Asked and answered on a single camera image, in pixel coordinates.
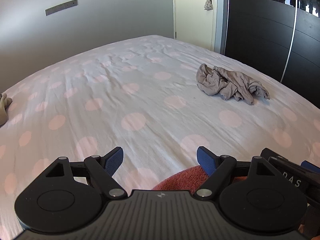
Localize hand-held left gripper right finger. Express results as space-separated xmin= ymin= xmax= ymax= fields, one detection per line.
xmin=193 ymin=146 xmax=275 ymax=201

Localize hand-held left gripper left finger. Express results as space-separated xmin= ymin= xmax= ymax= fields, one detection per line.
xmin=43 ymin=147 xmax=128 ymax=200

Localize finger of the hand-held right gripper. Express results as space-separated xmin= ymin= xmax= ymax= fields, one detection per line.
xmin=261 ymin=148 xmax=284 ymax=162
xmin=301 ymin=160 xmax=320 ymax=176

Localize beige long-sleeve shirt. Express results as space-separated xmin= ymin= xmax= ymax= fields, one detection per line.
xmin=196 ymin=64 xmax=271 ymax=105

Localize red terry towel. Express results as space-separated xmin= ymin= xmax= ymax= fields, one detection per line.
xmin=152 ymin=165 xmax=209 ymax=192

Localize polka dot bed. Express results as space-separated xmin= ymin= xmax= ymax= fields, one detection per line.
xmin=0 ymin=34 xmax=320 ymax=240

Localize beige cloth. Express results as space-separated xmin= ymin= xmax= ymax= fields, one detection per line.
xmin=0 ymin=93 xmax=13 ymax=127

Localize black wardrobe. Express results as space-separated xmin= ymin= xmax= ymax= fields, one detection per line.
xmin=220 ymin=0 xmax=320 ymax=100

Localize cream door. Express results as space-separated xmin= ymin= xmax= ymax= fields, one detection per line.
xmin=173 ymin=0 xmax=217 ymax=53

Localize grey wall switch panel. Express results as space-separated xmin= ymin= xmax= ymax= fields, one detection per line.
xmin=45 ymin=0 xmax=78 ymax=16

